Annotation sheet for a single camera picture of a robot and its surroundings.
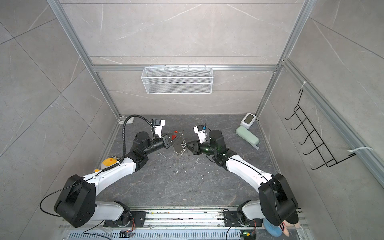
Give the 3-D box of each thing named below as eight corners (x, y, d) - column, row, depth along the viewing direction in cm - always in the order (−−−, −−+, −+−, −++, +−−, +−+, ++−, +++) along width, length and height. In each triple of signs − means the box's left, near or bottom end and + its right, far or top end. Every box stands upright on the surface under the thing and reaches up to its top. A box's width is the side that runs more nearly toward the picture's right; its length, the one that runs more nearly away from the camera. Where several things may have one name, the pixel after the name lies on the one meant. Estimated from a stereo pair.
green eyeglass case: (257, 149, 102) (258, 147, 100) (233, 132, 112) (234, 129, 110) (263, 143, 105) (265, 141, 103) (239, 126, 115) (240, 124, 113)
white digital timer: (239, 124, 115) (240, 122, 112) (246, 114, 122) (247, 111, 119) (248, 129, 112) (249, 127, 109) (255, 118, 119) (257, 116, 116)
